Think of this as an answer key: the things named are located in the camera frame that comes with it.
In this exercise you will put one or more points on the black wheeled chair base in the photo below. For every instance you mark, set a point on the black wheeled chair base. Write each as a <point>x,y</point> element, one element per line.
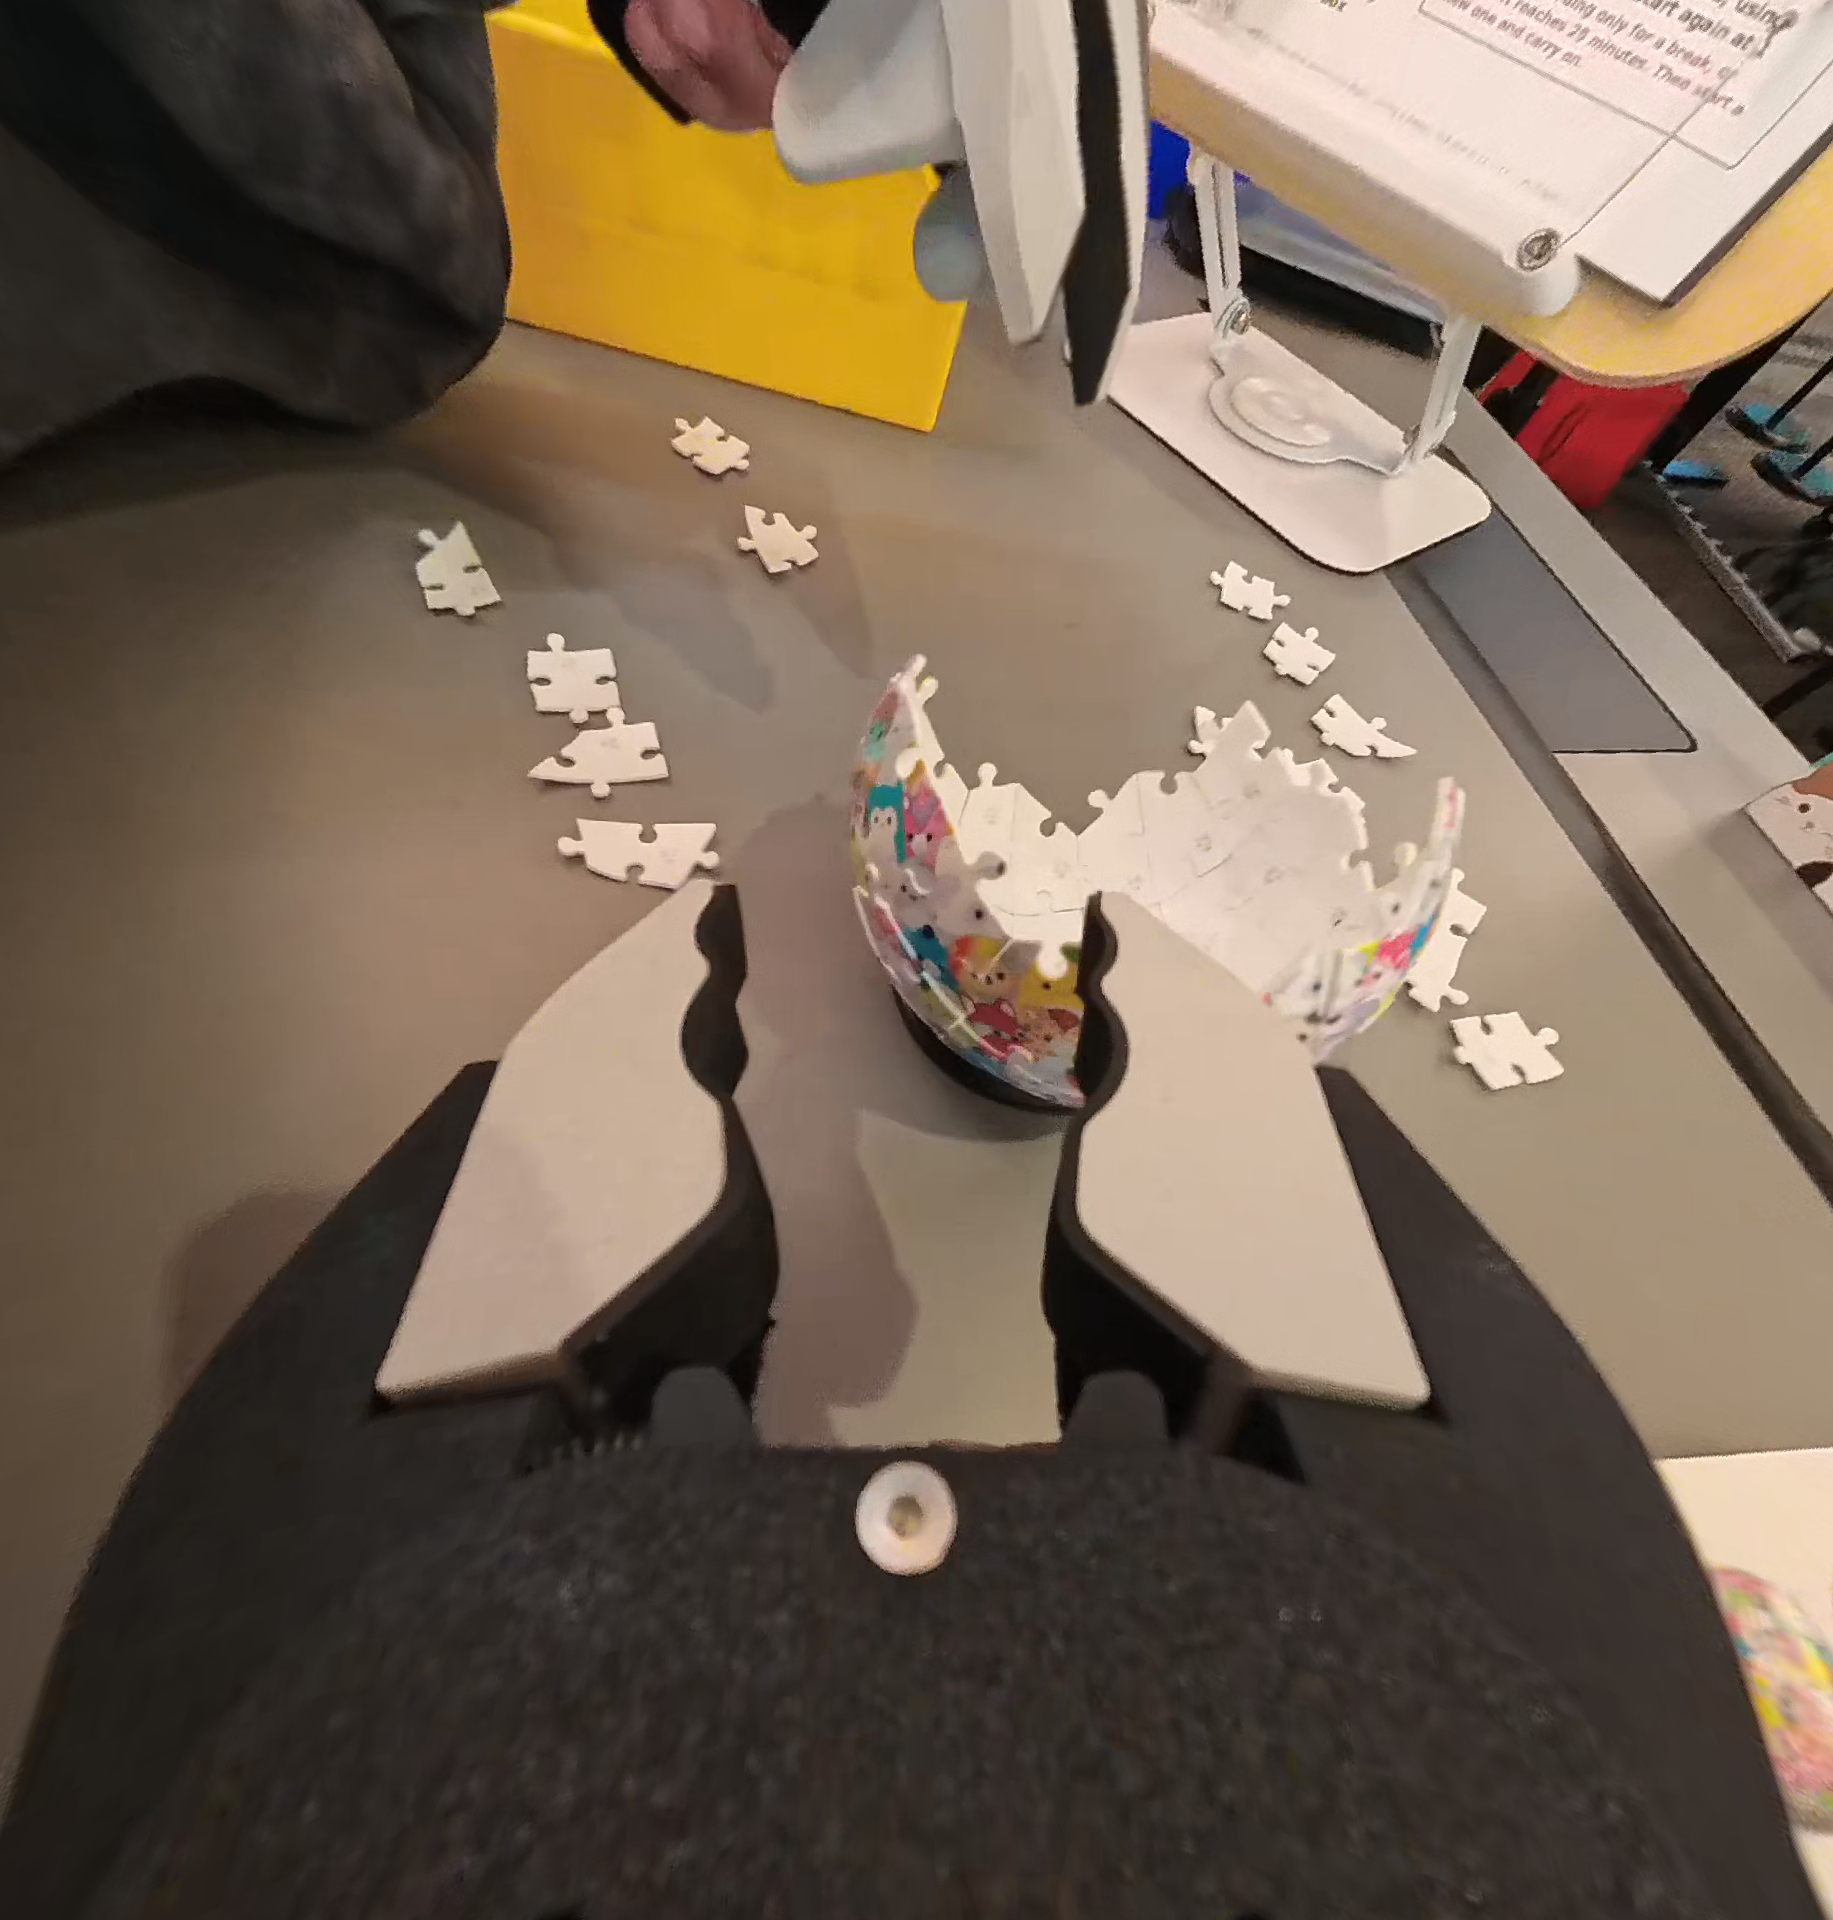
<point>1786,481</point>

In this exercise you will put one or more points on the dark blue bin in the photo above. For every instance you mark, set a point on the dark blue bin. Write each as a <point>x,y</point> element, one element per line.
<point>1168,177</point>

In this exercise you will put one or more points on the yellow plastic bin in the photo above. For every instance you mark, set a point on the yellow plastic bin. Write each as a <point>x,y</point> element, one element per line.
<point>704,274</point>

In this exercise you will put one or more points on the printed paper sheet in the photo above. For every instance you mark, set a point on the printed paper sheet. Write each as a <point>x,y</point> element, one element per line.
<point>1546,75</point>

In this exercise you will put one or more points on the colourful puzzle ball box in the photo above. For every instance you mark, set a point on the colourful puzzle ball box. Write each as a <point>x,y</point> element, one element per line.
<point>1822,839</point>

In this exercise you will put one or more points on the red bin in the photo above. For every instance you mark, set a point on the red bin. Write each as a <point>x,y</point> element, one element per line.
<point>1592,437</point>

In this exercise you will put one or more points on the partly built white puzzle ball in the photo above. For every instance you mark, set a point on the partly built white puzzle ball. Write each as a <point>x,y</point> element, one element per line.
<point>1247,871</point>

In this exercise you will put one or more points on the dark grey table flap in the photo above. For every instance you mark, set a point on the dark grey table flap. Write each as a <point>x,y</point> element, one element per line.
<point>1546,645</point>

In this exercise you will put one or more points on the wooden document board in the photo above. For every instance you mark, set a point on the wooden document board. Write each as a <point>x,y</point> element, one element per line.
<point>1756,301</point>

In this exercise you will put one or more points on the puzzle pieces group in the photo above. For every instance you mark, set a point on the puzzle pieces group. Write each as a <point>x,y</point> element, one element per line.
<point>1502,1050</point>

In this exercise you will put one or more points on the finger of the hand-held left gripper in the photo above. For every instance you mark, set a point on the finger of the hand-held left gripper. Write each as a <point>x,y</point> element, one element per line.
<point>1008,152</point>
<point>1111,182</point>

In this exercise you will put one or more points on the printed instruction leaflet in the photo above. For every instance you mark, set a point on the printed instruction leaflet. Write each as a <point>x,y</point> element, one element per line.
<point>1771,1621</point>

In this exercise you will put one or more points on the white clamp bar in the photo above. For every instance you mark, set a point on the white clamp bar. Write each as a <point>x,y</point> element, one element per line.
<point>1367,182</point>

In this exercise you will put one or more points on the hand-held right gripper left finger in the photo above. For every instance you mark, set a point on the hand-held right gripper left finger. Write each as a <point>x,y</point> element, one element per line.
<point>570,1171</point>

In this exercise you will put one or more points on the person's left hand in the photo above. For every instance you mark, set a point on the person's left hand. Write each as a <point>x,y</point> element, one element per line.
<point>704,62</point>

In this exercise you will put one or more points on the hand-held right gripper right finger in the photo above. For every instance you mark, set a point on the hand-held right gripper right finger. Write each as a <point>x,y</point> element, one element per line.
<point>1231,1171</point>

